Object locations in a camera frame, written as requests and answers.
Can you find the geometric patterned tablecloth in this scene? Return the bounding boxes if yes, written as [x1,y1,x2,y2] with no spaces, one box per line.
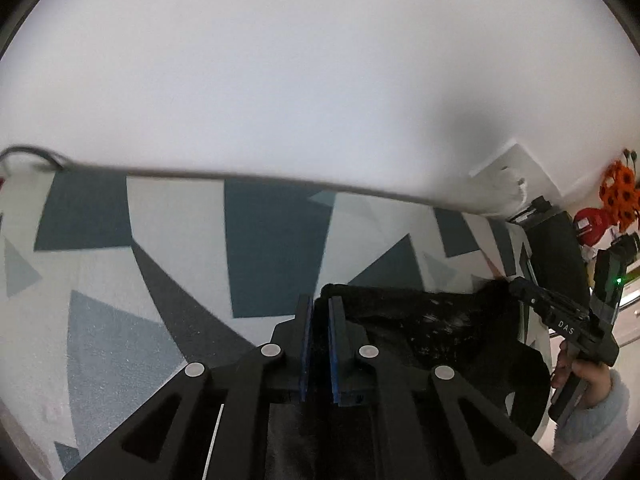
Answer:
[0,166,552,480]

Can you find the person's right forearm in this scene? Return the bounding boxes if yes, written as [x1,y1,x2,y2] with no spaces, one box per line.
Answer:
[551,370,635,472]

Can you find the black flat panel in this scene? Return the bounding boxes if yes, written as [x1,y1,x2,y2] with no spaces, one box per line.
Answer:
[506,196,592,302]

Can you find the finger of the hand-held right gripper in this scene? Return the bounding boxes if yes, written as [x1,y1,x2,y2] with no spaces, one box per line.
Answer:
[507,277,589,320]

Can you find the black lace-trimmed garment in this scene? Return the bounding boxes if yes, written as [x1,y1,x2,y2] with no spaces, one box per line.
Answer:
[265,280,552,480]

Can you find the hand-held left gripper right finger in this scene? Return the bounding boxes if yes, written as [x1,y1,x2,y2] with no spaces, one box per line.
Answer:
[327,295,577,480]

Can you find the black cable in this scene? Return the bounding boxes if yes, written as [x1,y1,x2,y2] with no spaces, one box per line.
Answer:
[0,145,77,172]

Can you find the orange artificial flowers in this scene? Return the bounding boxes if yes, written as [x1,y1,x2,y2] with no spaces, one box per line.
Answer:
[597,147,640,234]

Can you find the white wall outlet panel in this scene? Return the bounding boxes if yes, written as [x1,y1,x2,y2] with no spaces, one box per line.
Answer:
[469,142,564,217]

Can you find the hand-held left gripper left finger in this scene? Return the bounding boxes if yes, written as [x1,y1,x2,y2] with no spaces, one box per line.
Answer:
[62,294,314,480]

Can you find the red container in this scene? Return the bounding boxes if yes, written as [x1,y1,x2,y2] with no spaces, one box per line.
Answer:
[572,206,617,247]

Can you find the person's right hand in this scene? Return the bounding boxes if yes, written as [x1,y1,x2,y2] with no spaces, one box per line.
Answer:
[552,340,614,409]

